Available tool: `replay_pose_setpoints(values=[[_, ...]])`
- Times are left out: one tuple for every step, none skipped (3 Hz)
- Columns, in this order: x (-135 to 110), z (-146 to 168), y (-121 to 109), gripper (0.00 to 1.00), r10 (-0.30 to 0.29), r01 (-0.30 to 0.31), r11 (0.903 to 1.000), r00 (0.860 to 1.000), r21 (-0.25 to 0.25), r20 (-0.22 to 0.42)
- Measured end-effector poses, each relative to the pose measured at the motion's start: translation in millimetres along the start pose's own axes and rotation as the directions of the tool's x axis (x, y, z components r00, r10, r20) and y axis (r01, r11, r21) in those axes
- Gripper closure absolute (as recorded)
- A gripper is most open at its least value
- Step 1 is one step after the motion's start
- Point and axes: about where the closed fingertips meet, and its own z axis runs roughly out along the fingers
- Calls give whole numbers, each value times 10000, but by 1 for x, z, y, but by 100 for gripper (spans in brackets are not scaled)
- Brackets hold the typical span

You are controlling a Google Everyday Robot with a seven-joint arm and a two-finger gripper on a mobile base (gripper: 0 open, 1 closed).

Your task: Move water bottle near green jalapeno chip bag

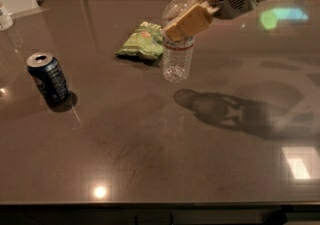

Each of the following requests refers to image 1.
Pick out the white container at left edge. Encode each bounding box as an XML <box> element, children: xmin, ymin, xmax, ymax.
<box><xmin>0</xmin><ymin>2</ymin><xmax>13</xmax><ymax>31</ymax></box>

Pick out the blue soda can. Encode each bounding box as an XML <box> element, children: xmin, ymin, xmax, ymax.
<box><xmin>26</xmin><ymin>52</ymin><xmax>70</xmax><ymax>106</ymax></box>

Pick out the green jalapeno chip bag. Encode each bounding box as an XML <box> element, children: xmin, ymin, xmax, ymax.
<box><xmin>115</xmin><ymin>21</ymin><xmax>163</xmax><ymax>61</ymax></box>

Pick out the clear plastic water bottle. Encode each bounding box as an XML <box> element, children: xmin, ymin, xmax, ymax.
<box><xmin>162</xmin><ymin>0</ymin><xmax>195</xmax><ymax>83</ymax></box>

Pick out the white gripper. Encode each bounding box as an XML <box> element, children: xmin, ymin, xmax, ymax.
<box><xmin>163</xmin><ymin>0</ymin><xmax>258</xmax><ymax>42</ymax></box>

